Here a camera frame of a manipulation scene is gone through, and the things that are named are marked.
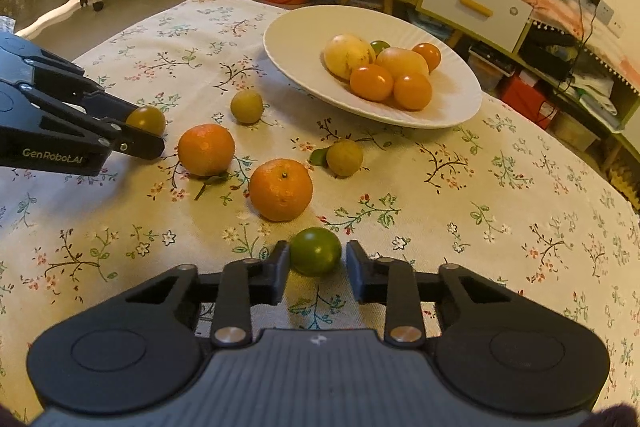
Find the brown-green tomato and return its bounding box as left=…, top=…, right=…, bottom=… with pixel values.
left=125, top=106, right=166, bottom=135

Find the green tomato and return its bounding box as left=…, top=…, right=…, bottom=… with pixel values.
left=288, top=228, right=342, bottom=277
left=370, top=40, right=390, bottom=55

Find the mandarin orange with leaf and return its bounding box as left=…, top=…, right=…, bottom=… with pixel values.
left=177, top=124, right=235, bottom=200

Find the mandarin orange with stem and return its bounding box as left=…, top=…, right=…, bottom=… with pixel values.
left=248, top=158, right=314, bottom=222

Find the brown round fruit with leaf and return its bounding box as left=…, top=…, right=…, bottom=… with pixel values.
left=308, top=140, right=363, bottom=178

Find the orange tomato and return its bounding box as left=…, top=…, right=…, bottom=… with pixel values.
left=349, top=64, right=394, bottom=102
left=412, top=42, right=442, bottom=72
left=393, top=72, right=433, bottom=112

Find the large yellow-orange grapefruit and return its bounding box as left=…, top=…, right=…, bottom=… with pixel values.
left=375, top=46, right=430, bottom=79

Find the pale yellow striped melon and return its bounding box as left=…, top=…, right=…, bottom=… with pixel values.
left=322, top=34, right=375, bottom=81

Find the floral tablecloth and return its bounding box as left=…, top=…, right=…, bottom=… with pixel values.
left=1, top=0, right=639, bottom=419

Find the white ribbed plate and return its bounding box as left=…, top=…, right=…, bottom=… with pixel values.
left=264, top=5, right=483, bottom=129

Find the red box under cabinet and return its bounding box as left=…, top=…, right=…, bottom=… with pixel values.
left=500, top=75, right=558, bottom=130

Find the pink cloth on cabinet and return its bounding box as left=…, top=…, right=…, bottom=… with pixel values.
left=522, top=0, right=639, bottom=93

